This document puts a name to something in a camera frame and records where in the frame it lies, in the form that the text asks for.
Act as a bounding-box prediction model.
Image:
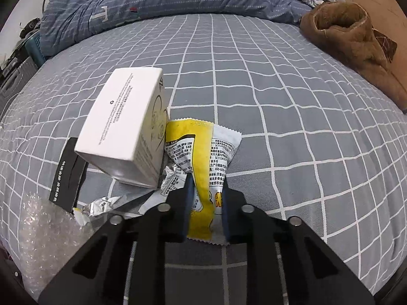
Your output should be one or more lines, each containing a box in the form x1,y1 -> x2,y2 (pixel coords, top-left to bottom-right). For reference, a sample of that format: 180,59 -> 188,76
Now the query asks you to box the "yellow and white snack wrapper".
164,118 -> 242,245

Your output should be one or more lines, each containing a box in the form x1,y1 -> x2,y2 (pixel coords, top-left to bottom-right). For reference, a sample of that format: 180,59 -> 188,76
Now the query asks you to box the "silver foil wrapper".
73,162 -> 188,226

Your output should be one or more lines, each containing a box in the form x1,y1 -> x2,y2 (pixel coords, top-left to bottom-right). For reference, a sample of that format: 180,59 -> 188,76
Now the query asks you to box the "wooden wall panel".
353,0 -> 407,45

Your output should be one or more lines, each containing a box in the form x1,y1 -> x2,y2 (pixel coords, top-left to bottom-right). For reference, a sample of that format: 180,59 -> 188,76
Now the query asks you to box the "clear bubble wrap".
17,191 -> 96,299

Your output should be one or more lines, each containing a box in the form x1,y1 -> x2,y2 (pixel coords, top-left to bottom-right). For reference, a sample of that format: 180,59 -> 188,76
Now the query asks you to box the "white cardboard box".
74,67 -> 170,189

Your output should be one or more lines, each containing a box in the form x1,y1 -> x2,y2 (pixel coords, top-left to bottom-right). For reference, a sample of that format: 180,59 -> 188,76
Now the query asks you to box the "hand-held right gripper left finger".
38,175 -> 194,305

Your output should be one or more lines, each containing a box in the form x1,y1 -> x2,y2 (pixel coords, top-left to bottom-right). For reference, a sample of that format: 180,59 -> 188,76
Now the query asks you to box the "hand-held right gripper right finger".
222,182 -> 377,305

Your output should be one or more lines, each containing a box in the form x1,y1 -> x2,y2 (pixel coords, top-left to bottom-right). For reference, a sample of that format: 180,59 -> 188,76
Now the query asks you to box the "brown fleece garment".
299,2 -> 407,113

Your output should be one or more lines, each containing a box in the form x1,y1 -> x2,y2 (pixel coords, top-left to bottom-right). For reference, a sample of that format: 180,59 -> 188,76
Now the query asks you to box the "grey suitcase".
0,55 -> 38,109

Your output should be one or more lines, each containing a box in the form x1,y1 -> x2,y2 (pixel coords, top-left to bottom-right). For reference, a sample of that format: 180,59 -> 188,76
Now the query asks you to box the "grey checked bed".
0,11 -> 407,305

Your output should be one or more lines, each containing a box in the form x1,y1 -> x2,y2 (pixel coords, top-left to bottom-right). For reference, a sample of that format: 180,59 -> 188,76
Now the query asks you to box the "teal plastic box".
27,35 -> 48,67

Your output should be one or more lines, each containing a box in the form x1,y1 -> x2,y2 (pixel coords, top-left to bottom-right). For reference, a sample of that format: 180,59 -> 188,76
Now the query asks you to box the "small black box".
49,137 -> 90,213

